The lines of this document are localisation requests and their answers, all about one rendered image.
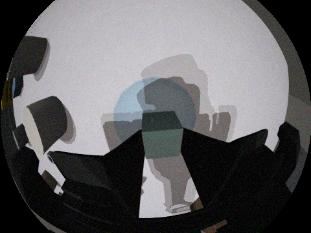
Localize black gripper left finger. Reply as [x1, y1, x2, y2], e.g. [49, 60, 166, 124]
[52, 130, 145, 218]

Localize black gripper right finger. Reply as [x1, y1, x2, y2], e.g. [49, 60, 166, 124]
[181, 128, 268, 208]

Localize small black hex nut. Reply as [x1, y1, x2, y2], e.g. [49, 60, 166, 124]
[47, 151, 55, 164]

